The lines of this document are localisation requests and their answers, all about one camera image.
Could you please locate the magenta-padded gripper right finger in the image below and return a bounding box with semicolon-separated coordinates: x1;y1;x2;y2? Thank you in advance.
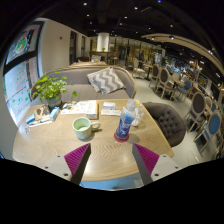
131;143;183;186

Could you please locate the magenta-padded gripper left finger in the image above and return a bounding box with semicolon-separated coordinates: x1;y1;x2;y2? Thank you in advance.
43;143;92;186

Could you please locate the clear bottle with blue label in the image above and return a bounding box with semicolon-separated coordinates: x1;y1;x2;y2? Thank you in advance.
114;98;138;141

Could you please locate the light green ceramic mug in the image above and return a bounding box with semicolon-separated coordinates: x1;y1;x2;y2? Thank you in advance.
72;116;102;141

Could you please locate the grey tufted armchair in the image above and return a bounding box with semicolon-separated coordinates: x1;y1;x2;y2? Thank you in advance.
142;102;188;148

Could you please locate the blue tissue pack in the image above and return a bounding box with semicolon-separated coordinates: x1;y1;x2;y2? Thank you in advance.
48;106;61;122

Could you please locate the white book with orange print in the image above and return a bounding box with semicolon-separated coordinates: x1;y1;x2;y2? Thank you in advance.
61;99;99;120

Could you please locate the white paper leaflet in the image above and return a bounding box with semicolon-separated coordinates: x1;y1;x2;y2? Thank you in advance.
100;108;122;117

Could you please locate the small blue white box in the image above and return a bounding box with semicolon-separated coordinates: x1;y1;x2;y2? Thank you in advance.
102;101;117;111

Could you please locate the group of dining chairs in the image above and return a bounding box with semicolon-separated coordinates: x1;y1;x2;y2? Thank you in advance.
131;56;224;158

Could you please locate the green potted plant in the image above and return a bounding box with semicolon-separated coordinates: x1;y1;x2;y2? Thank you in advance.
31;71;79;108

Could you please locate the grey upholstered wooden sofa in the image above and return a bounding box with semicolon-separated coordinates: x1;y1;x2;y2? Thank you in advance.
29;63;138;108

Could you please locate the colourful window poster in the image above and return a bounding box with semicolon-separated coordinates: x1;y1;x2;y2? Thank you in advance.
5;22;44;64

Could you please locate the group of ceiling spotlights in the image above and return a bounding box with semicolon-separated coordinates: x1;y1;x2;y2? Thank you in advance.
81;1;218;56

